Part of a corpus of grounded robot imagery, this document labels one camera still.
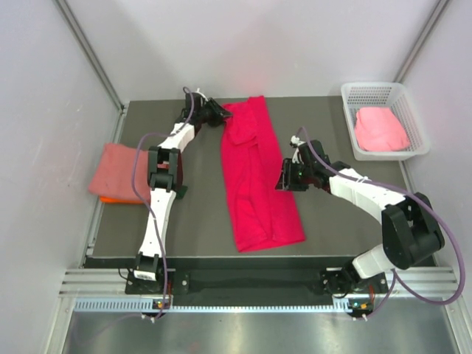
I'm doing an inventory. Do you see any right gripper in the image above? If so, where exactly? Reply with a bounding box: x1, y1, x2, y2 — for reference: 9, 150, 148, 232
276, 158, 314, 192

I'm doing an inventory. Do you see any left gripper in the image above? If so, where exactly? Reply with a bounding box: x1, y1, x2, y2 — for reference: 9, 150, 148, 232
196, 97, 232, 127

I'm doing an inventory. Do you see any magenta t shirt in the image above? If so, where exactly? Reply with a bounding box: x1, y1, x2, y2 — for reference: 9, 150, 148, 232
221, 96, 305, 253

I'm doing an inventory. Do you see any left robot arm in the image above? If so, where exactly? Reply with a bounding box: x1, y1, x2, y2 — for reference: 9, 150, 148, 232
131, 87, 232, 293

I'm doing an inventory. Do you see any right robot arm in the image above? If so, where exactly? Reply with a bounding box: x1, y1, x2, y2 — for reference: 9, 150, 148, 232
276, 136, 445, 292

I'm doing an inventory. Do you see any light pink t shirt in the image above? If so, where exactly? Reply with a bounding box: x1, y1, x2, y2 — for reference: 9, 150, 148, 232
355, 107, 410, 152

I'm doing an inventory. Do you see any white plastic basket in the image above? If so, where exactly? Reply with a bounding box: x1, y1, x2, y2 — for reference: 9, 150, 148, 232
341, 82, 430, 161

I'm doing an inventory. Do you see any folded salmon t shirt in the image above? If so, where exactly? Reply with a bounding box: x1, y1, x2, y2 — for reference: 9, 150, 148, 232
88, 143, 142, 201

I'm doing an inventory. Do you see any folded orange t shirt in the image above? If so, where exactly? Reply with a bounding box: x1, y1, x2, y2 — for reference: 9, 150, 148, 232
99, 196, 143, 204

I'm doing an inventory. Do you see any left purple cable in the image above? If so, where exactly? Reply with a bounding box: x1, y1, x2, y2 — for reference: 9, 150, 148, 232
131, 86, 196, 321

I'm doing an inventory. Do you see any purple cable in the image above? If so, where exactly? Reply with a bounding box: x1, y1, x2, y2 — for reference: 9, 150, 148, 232
296, 126, 464, 320
131, 86, 196, 321

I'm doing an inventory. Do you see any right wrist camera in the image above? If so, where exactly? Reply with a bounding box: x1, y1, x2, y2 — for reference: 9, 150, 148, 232
290, 135, 304, 164

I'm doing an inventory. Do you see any slotted grey cable duct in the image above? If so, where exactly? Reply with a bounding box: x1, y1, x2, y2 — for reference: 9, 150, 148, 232
74, 298, 371, 314

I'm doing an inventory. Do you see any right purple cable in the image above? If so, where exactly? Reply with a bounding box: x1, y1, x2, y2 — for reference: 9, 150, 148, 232
296, 126, 464, 320

